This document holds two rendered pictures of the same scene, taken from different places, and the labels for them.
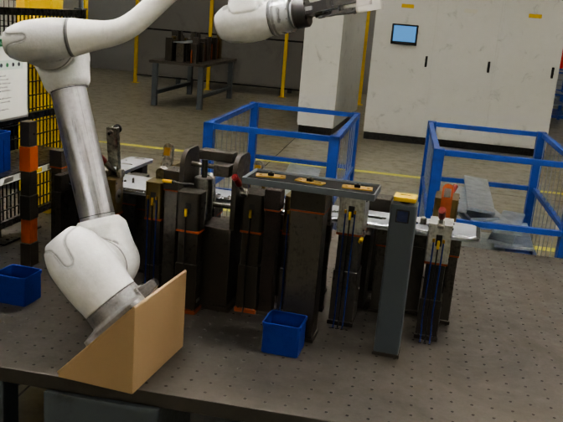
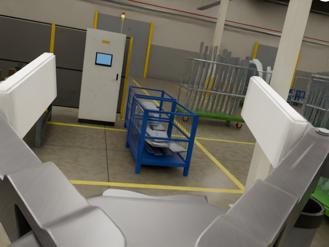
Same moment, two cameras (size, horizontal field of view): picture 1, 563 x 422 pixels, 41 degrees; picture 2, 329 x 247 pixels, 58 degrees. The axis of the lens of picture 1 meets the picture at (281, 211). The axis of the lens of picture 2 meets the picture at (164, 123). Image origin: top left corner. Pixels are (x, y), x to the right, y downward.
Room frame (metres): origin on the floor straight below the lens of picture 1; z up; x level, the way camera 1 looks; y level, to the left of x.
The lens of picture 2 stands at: (1.98, 0.00, 1.68)
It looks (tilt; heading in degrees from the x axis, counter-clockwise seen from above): 12 degrees down; 247
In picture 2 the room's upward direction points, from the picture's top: 10 degrees clockwise
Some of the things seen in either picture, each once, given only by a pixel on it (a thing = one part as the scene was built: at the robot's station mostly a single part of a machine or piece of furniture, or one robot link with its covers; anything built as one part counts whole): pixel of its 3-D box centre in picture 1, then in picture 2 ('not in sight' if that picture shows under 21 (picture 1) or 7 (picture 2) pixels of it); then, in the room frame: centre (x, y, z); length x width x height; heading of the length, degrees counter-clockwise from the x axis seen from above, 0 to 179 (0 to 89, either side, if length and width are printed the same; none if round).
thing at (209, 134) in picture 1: (284, 187); not in sight; (4.88, -0.01, 0.48); 1.20 x 0.80 x 0.95; 170
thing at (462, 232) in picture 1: (268, 202); not in sight; (2.43, 0.04, 1.00); 1.38 x 0.22 x 0.02; 76
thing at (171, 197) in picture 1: (173, 234); not in sight; (2.27, 0.34, 0.91); 0.07 x 0.05 x 0.42; 166
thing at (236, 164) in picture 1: (212, 228); not in sight; (2.25, 0.21, 0.95); 0.18 x 0.13 x 0.49; 76
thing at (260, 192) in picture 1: (250, 252); not in sight; (2.21, 0.08, 0.89); 0.12 x 0.07 x 0.38; 166
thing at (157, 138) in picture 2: not in sight; (158, 133); (0.20, -4.32, 0.48); 1.20 x 0.80 x 0.95; 83
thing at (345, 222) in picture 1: (348, 259); not in sight; (2.18, -0.21, 0.90); 0.13 x 0.08 x 0.41; 166
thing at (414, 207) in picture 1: (395, 279); not in sight; (1.99, -0.33, 0.92); 0.08 x 0.08 x 0.44; 76
